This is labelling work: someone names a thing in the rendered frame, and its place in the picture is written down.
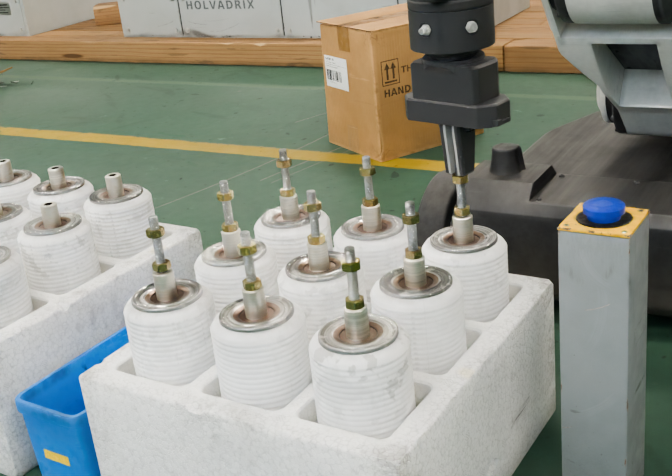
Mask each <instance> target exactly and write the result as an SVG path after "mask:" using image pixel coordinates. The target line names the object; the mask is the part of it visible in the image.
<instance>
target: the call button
mask: <svg viewBox="0 0 672 476"><path fill-rule="evenodd" d="M583 214H584V215H586V216H587V219H588V220H589V221H591V222H594V223H600V224H608V223H614V222H617V221H619V220H620V219H621V216H622V215H623V214H625V203H624V202H623V201H621V200H619V199H616V198H612V197H597V198H592V199H589V200H587V201H586V202H584V203H583Z"/></svg>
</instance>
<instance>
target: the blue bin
mask: <svg viewBox="0 0 672 476"><path fill-rule="evenodd" d="M127 343H129V338H128V333H127V328H126V326H125V327H123V328H122V329H120V330H119V331H117V332H115V333H114V334H112V335H111V336H109V337H107V338H106V339H104V340H103V341H101V342H100V343H98V344H96V345H95V346H93V347H92V348H90V349H88V350H87V351H85V352H84V353H82V354H81V355H79V356H77V357H76V358H74V359H73V360H71V361H69V362H68V363H66V364H65V365H63V366H62V367H60V368H58V369H57V370H55V371H54V372H52V373H50V374H49V375H47V376H46V377H44V378H43V379H41V380H39V381H38V382H36V383H35V384H33V385H31V386H30V387H28V388H27V389H25V390H24V391H22V392H20V393H19V394H18V395H17V396H16V398H15V403H16V407H17V410H18V412H20V413H22V415H23V418H24V421H25V424H26V427H27V430H28V434H29V437H30V440H31V443H32V446H33V449H34V452H35V455H36V458H37V461H38V465H39V468H40V471H41V474H42V476H101V472H100V468H99V464H98V459H97V455H96V451H95V446H94V442H93V437H92V433H91V429H90V424H89V420H88V416H87V411H86V407H85V403H84V398H83V394H82V390H81V385H80V381H79V376H80V375H81V374H82V373H84V372H85V371H87V370H88V369H90V368H91V367H93V366H94V365H97V364H101V363H102V362H103V360H104V359H105V358H106V357H108V356H109V355H111V354H112V353H114V352H115V351H117V350H118V349H120V348H121V347H123V346H124V345H126V344H127Z"/></svg>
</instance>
